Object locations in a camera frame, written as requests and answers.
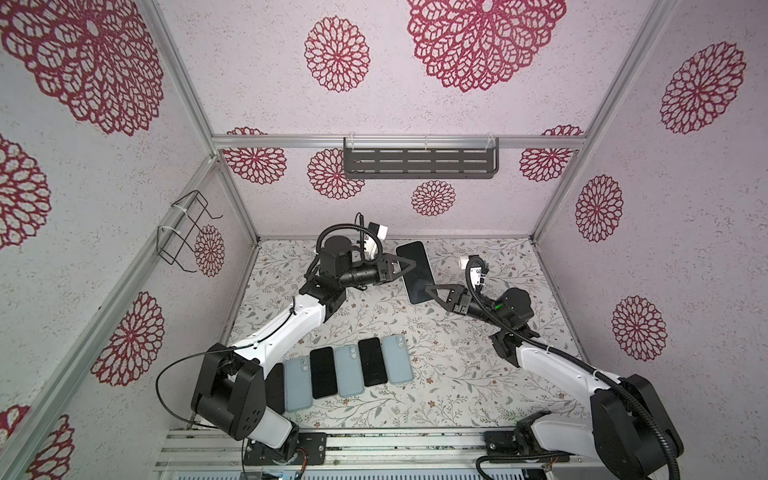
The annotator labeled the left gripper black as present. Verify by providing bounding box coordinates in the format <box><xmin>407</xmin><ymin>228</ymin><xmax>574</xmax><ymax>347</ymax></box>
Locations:
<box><xmin>340</xmin><ymin>253</ymin><xmax>416</xmax><ymax>290</ymax></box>

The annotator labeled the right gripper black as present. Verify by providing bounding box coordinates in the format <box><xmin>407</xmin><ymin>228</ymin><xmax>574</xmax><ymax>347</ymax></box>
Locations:
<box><xmin>427</xmin><ymin>288</ymin><xmax>508</xmax><ymax>336</ymax></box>

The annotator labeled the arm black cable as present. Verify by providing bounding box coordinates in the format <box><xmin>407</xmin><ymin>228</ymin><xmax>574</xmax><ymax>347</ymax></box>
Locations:
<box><xmin>464</xmin><ymin>257</ymin><xmax>682</xmax><ymax>480</ymax></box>
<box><xmin>154</xmin><ymin>223</ymin><xmax>385</xmax><ymax>430</ymax></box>

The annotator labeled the light blue phone case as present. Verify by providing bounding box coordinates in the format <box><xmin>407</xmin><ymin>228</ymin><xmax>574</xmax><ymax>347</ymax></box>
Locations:
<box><xmin>284</xmin><ymin>356</ymin><xmax>313</xmax><ymax>412</ymax></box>
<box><xmin>334</xmin><ymin>345</ymin><xmax>365</xmax><ymax>398</ymax></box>
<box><xmin>381</xmin><ymin>334</ymin><xmax>414</xmax><ymax>385</ymax></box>

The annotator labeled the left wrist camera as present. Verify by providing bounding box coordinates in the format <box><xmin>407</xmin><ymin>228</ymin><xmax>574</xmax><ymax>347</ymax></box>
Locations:
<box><xmin>363</xmin><ymin>222</ymin><xmax>388</xmax><ymax>260</ymax></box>

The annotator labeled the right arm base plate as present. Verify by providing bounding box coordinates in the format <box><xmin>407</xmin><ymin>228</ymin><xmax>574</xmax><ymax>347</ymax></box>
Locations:
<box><xmin>483</xmin><ymin>429</ymin><xmax>570</xmax><ymax>462</ymax></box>

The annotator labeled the dark metal wall shelf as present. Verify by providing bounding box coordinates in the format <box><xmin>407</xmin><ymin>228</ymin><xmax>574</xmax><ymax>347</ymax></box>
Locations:
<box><xmin>342</xmin><ymin>138</ymin><xmax>500</xmax><ymax>180</ymax></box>

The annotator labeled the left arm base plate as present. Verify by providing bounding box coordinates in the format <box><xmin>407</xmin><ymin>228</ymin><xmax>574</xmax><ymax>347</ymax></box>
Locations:
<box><xmin>244</xmin><ymin>431</ymin><xmax>328</xmax><ymax>467</ymax></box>

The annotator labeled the black phone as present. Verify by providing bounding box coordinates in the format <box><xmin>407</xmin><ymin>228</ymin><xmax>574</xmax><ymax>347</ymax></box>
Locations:
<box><xmin>265</xmin><ymin>362</ymin><xmax>286</xmax><ymax>415</ymax></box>

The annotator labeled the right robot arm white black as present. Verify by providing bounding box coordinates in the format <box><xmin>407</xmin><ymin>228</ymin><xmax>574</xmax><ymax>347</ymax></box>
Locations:
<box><xmin>426</xmin><ymin>284</ymin><xmax>684</xmax><ymax>479</ymax></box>

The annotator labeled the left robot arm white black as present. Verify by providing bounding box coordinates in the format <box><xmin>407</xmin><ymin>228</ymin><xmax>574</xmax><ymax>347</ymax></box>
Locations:
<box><xmin>191</xmin><ymin>224</ymin><xmax>417</xmax><ymax>456</ymax></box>

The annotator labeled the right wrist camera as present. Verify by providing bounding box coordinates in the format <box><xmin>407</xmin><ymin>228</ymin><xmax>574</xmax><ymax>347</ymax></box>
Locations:
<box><xmin>460</xmin><ymin>255</ymin><xmax>489</xmax><ymax>293</ymax></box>

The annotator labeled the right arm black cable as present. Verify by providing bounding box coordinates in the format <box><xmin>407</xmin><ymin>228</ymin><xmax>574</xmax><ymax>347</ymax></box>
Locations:
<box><xmin>464</xmin><ymin>257</ymin><xmax>682</xmax><ymax>480</ymax></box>

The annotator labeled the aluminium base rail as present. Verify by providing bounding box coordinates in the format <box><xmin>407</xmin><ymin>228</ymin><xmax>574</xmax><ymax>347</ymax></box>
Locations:
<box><xmin>154</xmin><ymin>427</ymin><xmax>571</xmax><ymax>475</ymax></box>

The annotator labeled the black wire wall rack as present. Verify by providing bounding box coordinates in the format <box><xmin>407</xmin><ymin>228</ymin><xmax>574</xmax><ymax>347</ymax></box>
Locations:
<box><xmin>155</xmin><ymin>190</ymin><xmax>226</xmax><ymax>278</ymax></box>

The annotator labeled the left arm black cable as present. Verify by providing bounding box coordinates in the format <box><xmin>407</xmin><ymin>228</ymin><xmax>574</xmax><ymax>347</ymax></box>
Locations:
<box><xmin>154</xmin><ymin>223</ymin><xmax>385</xmax><ymax>430</ymax></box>

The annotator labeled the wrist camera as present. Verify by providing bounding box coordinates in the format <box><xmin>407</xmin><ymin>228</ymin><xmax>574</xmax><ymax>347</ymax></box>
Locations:
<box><xmin>460</xmin><ymin>255</ymin><xmax>489</xmax><ymax>293</ymax></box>
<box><xmin>363</xmin><ymin>222</ymin><xmax>388</xmax><ymax>260</ymax></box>

